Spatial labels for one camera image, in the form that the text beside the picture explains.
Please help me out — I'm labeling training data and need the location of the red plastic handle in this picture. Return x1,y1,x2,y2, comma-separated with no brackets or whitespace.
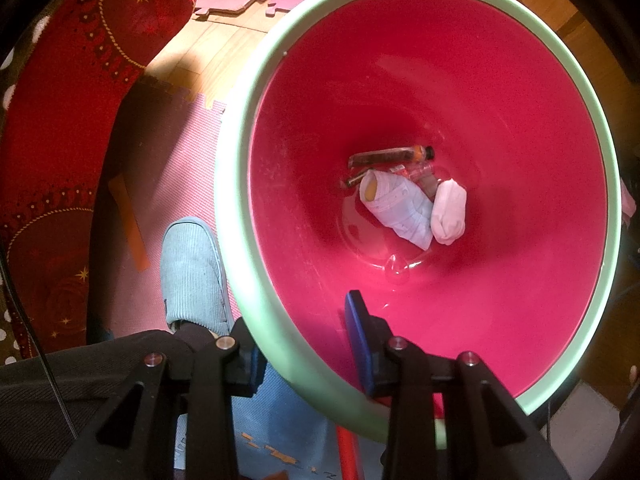
334,425,363,480

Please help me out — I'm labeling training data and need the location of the orange paper strip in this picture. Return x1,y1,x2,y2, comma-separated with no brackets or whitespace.
109,175,151,272

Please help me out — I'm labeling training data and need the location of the white sock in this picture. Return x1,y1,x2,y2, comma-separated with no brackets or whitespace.
431,177,468,247

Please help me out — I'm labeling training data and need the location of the clear plastic bottle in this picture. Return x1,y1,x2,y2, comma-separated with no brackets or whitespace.
395,160,451,196

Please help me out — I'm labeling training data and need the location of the red bin with green rim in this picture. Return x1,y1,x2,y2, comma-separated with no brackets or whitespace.
214,0,622,450

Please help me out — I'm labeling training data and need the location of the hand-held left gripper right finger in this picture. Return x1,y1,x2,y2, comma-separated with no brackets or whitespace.
344,290,571,480

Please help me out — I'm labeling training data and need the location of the pink cloth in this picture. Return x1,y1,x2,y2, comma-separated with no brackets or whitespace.
620,177,637,221

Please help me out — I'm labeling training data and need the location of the grey corduroy slipper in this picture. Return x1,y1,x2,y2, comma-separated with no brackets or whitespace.
161,216,235,336

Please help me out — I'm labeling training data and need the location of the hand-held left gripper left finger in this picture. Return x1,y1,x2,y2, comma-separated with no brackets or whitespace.
50,316,268,480

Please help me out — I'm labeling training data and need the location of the red patterned cushion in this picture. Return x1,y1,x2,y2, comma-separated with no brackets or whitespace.
0,0,200,366

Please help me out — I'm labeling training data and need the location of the thin black cable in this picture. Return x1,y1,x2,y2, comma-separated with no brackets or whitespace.
0,245,78,438

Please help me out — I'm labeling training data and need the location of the metal cream tube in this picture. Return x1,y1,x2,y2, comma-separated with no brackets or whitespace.
348,145,436,170

